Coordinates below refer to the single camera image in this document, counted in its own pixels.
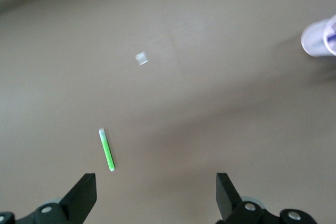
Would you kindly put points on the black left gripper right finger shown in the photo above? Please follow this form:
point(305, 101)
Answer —
point(236, 203)

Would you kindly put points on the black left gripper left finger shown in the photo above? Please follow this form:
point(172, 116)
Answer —
point(76, 200)

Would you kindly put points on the pink pen holder cup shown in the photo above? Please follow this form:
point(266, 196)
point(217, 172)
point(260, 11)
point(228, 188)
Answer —
point(316, 39)

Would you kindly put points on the green highlighter pen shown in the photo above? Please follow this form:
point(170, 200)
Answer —
point(107, 150)

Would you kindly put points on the brown table cover sheet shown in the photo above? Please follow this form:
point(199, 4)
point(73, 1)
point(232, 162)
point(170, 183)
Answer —
point(183, 103)

